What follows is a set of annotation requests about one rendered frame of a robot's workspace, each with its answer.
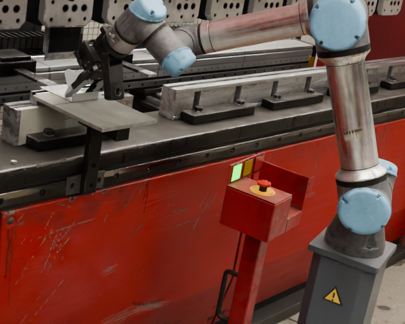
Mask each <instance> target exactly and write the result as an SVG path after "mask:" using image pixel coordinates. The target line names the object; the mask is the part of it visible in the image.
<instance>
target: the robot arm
mask: <svg viewBox="0 0 405 324"><path fill-rule="evenodd" d="M166 13H167V9H166V7H165V6H164V2H162V0H134V1H133V2H131V3H130V5H129V7H128V8H127V9H126V10H125V11H124V12H123V13H122V14H121V15H120V16H119V18H118V19H117V20H116V21H115V22H114V23H113V25H112V26H102V27H101V28H100V31H101V34H100V35H99V36H98V37H97V38H96V39H91V40H85V41H84V42H83V43H82V44H81V45H80V46H79V47H78V48H77V50H76V51H75V52H74V54H75V57H76V59H77V62H78V64H79V66H80V67H83V69H84V70H83V69H79V70H78V71H77V72H74V71H72V70H71V69H67V70H66V71H65V78H66V82H67V90H66V92H65V95H64V96H65V97H66V98H67V97H72V96H73V94H76V93H77V92H79V90H80V89H81V88H83V87H84V86H86V85H87V84H88V83H89V82H88V80H89V79H90V81H91V85H90V87H89V88H88V89H87V90H86V92H92V91H97V90H99V89H100V88H101V87H102V86H103V89H104V98H105V99H106V100H122V99H124V86H123V65H122V58H124V57H126V56H127V55H128V54H129V53H130V52H131V51H132V50H133V49H134V48H135V47H136V46H137V45H138V44H139V43H142V45H143V46H144V47H145V48H146V50H147V51H148V52H149V53H150V54H151V55H152V56H153V57H154V58H155V60H156V61H157V62H158V63H159V64H160V66H161V67H162V69H163V70H165V71H166V72H167V73H168V74H169V75H170V76H171V77H173V78H176V77H178V76H179V75H180V74H182V73H183V72H184V71H185V70H186V69H188V68H189V67H190V66H191V65H192V64H193V63H194V62H195V60H196V57H195V56H198V55H204V54H207V53H214V52H218V51H224V50H231V49H235V48H241V47H245V46H252V45H255V44H262V43H266V42H273V41H279V40H283V39H290V38H293V37H300V36H304V35H310V36H311V37H312V38H314V40H315V45H316V53H317V57H318V59H319V60H321V61H322V62H323V63H324V64H325V65H326V70H327V78H328V87H329V92H330V100H331V105H332V114H333V119H334V126H335V132H336V140H337V148H338V153H339V162H340V169H339V170H338V171H337V173H336V174H335V178H336V187H337V195H338V204H337V213H336V214H335V216H334V218H333V219H332V220H331V222H330V224H329V225H328V227H327V228H326V231H325V236H324V240H325V242H326V243H327V245H328V246H330V247H331V248H332V249H334V250H336V251H338V252H340V253H342V254H345V255H348V256H351V257H356V258H378V257H380V256H382V255H383V253H384V249H385V246H386V240H385V232H384V227H385V225H386V224H387V223H388V221H389V219H390V217H391V214H392V193H393V186H394V183H395V178H397V166H396V165H394V164H393V163H391V162H389V161H386V160H383V159H380V158H378V153H377V144H376V138H375V129H374V120H373V115H372V106H371V100H370V91H369V86H368V77H367V71H366V62H365V58H366V56H367V54H368V53H369V52H370V50H371V45H370V36H369V31H368V18H369V7H368V3H367V2H366V0H304V2H302V3H298V4H292V5H288V6H282V7H278V8H272V9H268V10H262V11H259V12H253V13H247V14H244V15H238V16H234V17H228V18H224V19H218V20H214V21H208V22H202V23H199V24H193V25H191V24H186V25H182V26H180V27H178V28H176V29H175V30H173V29H171V27H169V25H168V24H167V22H166V21H165V20H164V18H165V15H166ZM82 46H83V48H82V49H81V50H80V51H79V52H78V50H79V49H80V48H81V47H82ZM86 92H85V93H86Z"/></svg>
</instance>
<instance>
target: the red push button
mask: <svg viewBox="0 0 405 324"><path fill-rule="evenodd" d="M257 184H258V186H260V187H259V191H261V192H267V188H269V187H270V186H271V183H270V182H269V181H268V180H265V179H260V180H258V181H257Z"/></svg>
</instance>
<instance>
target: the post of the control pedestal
mask: <svg viewBox="0 0 405 324"><path fill-rule="evenodd" d="M266 249H267V243H266V242H263V241H261V240H258V239H256V238H254V237H251V236H249V235H246V236H245V240H244V246H243V250H242V256H241V259H240V265H239V269H238V275H237V281H236V285H235V291H234V295H233V301H232V304H231V310H230V314H229V320H228V324H251V320H252V317H253V311H254V307H255V302H256V298H257V292H258V286H259V283H260V277H261V274H262V268H263V264H264V258H265V255H266Z"/></svg>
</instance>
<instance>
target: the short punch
mask: <svg viewBox="0 0 405 324"><path fill-rule="evenodd" d="M81 30H82V27H65V28H48V27H45V30H44V43H43V52H44V53H45V54H44V61H46V60H63V59H75V58H76V57H75V54H74V52H75V51H76V50H77V48H78V47H79V46H80V36H81Z"/></svg>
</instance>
